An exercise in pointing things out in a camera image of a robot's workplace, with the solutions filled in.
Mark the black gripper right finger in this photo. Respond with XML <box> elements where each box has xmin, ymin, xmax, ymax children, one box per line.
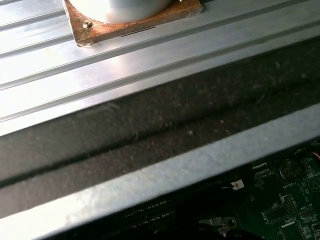
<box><xmin>186</xmin><ymin>207</ymin><xmax>252</xmax><ymax>240</ymax></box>

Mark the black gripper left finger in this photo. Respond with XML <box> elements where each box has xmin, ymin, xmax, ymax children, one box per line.
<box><xmin>163</xmin><ymin>207</ymin><xmax>188</xmax><ymax>240</ymax></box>

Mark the CPU socket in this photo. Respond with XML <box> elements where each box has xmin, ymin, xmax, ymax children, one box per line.
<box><xmin>197</xmin><ymin>214</ymin><xmax>241</xmax><ymax>240</ymax></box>

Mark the green motherboard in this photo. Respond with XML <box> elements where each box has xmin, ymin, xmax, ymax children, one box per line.
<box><xmin>119</xmin><ymin>147</ymin><xmax>320</xmax><ymax>240</ymax></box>

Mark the silver coin battery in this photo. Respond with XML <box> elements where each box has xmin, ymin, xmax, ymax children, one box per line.
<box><xmin>278</xmin><ymin>159</ymin><xmax>302</xmax><ymax>182</ymax></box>

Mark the black grey PC case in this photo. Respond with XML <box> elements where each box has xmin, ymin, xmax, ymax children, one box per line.
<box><xmin>0</xmin><ymin>37</ymin><xmax>320</xmax><ymax>240</ymax></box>

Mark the brown square base plate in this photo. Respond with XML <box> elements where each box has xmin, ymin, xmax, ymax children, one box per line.
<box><xmin>62</xmin><ymin>0</ymin><xmax>204</xmax><ymax>48</ymax></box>

